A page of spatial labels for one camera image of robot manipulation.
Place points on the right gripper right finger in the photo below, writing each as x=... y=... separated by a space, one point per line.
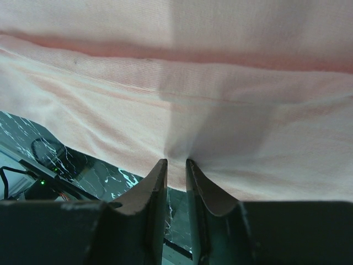
x=211 y=220

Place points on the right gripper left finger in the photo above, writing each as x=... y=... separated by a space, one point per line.
x=136 y=228

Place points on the salmon pink t-shirt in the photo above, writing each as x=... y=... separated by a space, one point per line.
x=257 y=93

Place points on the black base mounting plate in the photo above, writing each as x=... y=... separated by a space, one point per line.
x=50 y=177

